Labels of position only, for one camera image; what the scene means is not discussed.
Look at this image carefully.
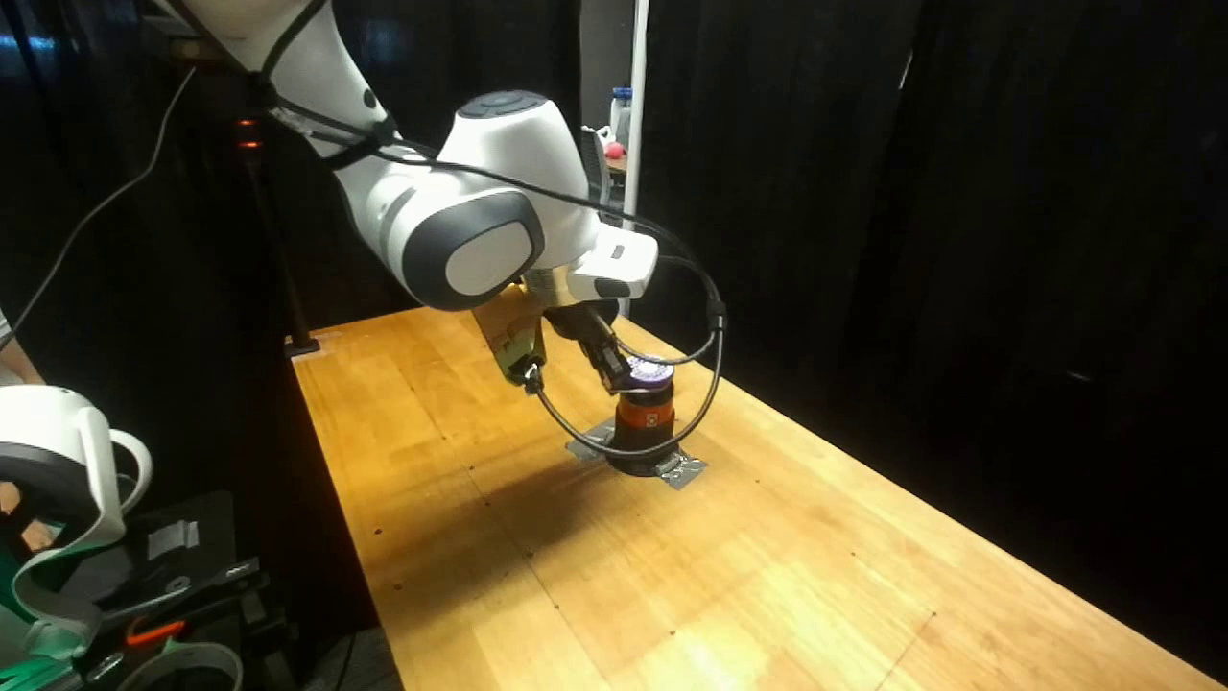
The black and red cup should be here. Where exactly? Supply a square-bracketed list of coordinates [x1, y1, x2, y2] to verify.
[609, 363, 683, 479]

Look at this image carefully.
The grey metal base plate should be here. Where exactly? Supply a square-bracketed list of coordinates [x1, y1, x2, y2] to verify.
[559, 428, 711, 497]

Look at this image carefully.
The white plastic bottle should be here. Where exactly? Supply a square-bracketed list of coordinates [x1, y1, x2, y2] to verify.
[607, 82, 642, 150]

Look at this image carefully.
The black curtain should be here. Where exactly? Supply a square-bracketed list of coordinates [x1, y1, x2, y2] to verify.
[639, 0, 1228, 689]

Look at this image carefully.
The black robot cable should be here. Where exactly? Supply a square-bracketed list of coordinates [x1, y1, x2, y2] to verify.
[251, 0, 733, 469]

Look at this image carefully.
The orange handled tool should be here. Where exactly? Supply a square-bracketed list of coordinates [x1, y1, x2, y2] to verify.
[120, 614, 193, 653]

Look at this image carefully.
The black equipment case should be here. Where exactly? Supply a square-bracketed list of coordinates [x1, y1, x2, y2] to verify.
[53, 488, 324, 691]

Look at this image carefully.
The green strap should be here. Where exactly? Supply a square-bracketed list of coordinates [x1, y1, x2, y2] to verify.
[0, 543, 251, 691]

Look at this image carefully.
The white rounded device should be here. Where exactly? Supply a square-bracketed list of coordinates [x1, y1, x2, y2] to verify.
[0, 382, 156, 569]

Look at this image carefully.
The white vertical pole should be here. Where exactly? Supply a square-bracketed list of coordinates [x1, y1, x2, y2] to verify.
[622, 0, 653, 221]

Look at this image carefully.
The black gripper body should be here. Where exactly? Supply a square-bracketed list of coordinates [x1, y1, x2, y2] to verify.
[471, 272, 616, 370]

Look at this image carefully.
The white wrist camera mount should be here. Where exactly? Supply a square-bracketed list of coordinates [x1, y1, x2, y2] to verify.
[573, 228, 663, 308]

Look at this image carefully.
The thin white cable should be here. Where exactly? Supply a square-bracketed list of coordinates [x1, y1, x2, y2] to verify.
[4, 62, 202, 340]

